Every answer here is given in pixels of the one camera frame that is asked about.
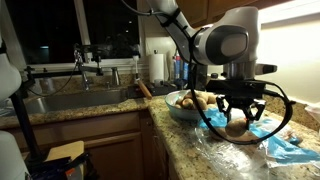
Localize black equipment pile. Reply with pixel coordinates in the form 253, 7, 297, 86
24, 151, 98, 180

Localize stainless steel sink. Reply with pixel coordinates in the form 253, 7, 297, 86
24, 89, 129, 116

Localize chrome faucet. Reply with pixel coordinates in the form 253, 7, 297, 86
74, 49, 93, 92

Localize white paper towel roll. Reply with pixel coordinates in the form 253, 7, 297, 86
148, 49, 166, 84

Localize black stand pole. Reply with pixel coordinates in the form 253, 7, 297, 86
9, 89, 46, 168

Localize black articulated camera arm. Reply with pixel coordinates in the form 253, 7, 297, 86
19, 42, 116, 81

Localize wooden base cabinets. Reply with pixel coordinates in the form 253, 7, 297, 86
0, 109, 188, 180

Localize white framed window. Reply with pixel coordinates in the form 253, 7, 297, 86
0, 0, 148, 73

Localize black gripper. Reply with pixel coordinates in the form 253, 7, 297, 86
215, 94, 268, 130

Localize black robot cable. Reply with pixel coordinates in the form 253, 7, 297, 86
119, 0, 297, 146

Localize under cabinet light strip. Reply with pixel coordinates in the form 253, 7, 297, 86
258, 0, 320, 24

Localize wooden upper cabinets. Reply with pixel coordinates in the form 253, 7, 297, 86
173, 0, 294, 29

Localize brown cardboard box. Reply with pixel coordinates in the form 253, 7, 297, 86
44, 140, 86, 163

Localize black counter tray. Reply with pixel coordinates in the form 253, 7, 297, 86
126, 82, 179, 100

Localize white rounded housing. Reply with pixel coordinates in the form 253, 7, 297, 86
0, 130, 30, 180
0, 33, 22, 103

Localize wooden rolling pin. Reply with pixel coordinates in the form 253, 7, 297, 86
134, 78, 154, 100

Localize clear and blue potato bag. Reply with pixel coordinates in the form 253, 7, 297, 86
191, 108, 320, 180

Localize clear glass bowl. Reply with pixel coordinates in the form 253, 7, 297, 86
164, 89, 221, 122

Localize white dish wand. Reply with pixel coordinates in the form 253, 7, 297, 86
131, 54, 141, 84

